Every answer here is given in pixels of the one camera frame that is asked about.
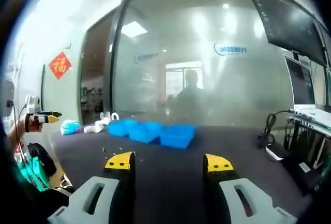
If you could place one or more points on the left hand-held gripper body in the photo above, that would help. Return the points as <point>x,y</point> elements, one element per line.
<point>33,103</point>

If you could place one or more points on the grey head-worn device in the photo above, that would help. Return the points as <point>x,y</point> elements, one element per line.
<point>7,92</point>

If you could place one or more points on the black equipment stand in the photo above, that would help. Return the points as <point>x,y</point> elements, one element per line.
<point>294,136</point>

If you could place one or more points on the blue white tissue pack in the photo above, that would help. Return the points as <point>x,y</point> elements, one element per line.
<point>69,127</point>

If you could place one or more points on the blue plastic bin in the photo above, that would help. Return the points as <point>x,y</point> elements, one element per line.
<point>178,136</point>
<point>144,133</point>
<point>122,128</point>

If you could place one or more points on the silver screws nuts washers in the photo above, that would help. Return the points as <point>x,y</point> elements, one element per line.
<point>103,149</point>

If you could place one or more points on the person's black shirt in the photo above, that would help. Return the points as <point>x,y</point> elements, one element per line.
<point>33,206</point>

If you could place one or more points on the white black power adapter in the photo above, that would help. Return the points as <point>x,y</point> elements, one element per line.
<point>276,152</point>

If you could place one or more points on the large black monitor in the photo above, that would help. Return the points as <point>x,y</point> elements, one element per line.
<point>284,22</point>

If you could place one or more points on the green plastic crate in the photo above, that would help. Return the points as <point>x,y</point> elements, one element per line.
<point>36,180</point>

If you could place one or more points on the white device with ports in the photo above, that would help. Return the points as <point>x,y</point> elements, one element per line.
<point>313,116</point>

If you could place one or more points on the black box with label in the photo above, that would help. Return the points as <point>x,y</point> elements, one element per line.
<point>297,175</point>

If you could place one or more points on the white plastic hook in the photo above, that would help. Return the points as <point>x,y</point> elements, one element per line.
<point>114,114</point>

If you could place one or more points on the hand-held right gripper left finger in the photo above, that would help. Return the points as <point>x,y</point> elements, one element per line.
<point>103,195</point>

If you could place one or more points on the clear glass cup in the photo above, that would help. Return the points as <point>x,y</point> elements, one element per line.
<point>104,116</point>

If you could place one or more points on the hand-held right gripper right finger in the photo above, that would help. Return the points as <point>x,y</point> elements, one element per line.
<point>248,195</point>

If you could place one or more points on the black bag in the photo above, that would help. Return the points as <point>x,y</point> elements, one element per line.
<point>44,160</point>

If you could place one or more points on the white plastic pipe fitting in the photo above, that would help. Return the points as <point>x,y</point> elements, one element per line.
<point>101,125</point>

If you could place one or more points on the red diamond wall decoration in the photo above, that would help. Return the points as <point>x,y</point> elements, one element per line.
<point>60,65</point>

